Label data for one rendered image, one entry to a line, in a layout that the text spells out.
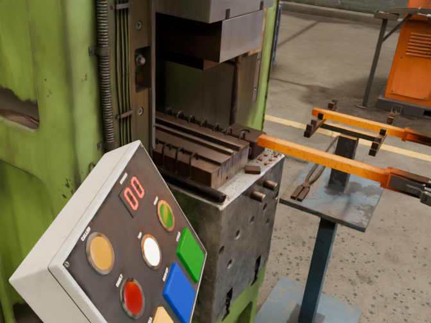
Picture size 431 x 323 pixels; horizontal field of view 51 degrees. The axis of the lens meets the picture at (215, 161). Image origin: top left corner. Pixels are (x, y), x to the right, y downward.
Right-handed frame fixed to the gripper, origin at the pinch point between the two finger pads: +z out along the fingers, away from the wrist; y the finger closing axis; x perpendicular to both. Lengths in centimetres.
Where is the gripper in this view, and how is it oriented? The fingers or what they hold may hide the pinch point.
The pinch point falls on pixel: (406, 182)
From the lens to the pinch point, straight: 110.9
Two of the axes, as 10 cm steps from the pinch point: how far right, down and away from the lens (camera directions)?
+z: -8.4, -3.2, 4.4
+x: 0.8, -8.7, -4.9
